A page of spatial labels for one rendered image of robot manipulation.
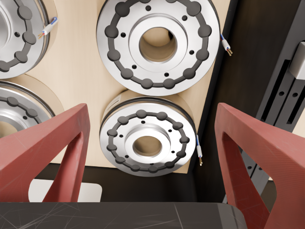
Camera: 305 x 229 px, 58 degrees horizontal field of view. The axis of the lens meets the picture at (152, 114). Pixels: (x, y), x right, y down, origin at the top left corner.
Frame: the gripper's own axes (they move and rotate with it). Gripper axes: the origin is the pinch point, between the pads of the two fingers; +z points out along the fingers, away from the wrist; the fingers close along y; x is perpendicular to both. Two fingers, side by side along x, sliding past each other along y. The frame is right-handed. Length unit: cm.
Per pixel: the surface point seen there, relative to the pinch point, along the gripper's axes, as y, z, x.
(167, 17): -1.1, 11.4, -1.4
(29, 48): 10.3, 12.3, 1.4
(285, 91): -8.3, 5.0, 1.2
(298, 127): -16.7, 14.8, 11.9
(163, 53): -1.0, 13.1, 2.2
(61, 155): 11.4, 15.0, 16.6
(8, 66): 12.7, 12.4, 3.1
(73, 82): 8.1, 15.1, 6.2
